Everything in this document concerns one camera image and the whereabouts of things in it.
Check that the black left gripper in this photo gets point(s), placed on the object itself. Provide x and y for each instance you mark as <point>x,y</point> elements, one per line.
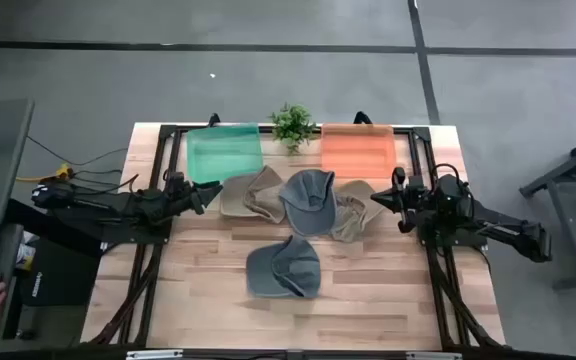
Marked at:
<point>188,197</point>

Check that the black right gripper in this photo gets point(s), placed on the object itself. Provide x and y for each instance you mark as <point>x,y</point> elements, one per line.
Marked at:
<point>415,205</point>

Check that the beige cap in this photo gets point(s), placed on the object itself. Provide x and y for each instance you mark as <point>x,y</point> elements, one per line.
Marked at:
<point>258,195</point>
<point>350,220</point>

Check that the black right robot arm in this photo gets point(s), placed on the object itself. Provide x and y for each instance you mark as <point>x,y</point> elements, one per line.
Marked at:
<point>508,230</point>

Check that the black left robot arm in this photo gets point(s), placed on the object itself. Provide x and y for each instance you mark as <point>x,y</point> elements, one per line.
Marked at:
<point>118,202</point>

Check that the green translucent plastic bin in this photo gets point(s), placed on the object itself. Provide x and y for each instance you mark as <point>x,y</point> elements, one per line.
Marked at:
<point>223,152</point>

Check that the orange translucent plastic bin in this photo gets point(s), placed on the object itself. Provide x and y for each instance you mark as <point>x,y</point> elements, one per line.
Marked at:
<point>358,150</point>

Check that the potted green plant white pot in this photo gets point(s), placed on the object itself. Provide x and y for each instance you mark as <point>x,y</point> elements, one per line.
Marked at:
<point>293,125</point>

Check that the black bag with white logo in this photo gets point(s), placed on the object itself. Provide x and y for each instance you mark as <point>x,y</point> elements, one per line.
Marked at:
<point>63,280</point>

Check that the grey metal cart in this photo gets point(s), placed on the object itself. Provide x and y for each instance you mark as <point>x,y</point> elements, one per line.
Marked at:
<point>575,235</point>

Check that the small yellow white package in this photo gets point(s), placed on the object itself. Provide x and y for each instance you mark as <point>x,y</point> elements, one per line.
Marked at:
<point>25,257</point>

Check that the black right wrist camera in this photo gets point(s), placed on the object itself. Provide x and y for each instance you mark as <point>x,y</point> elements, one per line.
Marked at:
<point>399,177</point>

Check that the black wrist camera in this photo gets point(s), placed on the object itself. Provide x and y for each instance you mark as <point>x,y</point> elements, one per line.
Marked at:
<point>399,177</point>
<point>177,180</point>

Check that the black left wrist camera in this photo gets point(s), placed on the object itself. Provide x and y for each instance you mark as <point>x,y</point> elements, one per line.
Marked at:
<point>177,180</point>

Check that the black metal table frame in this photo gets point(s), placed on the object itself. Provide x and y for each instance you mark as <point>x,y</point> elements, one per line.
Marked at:
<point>443,300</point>

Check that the white metal bracket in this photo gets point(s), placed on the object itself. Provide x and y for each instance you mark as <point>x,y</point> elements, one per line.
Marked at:
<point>433,356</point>
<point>153,354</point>

